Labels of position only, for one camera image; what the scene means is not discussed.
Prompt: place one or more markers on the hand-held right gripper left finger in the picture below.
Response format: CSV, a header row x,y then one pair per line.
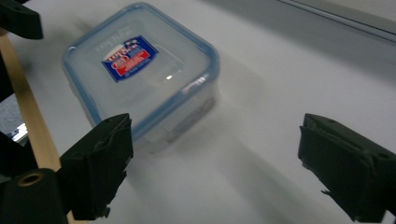
x,y
96,168

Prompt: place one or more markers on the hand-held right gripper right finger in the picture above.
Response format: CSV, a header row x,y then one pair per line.
x,y
348,168

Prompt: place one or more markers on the clear plastic lidded food container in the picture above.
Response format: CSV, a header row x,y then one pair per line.
x,y
146,84

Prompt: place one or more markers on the wooden table edge strip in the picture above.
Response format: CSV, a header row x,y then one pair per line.
x,y
28,105

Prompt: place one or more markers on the shiny metal object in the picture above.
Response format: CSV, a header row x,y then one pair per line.
x,y
19,132

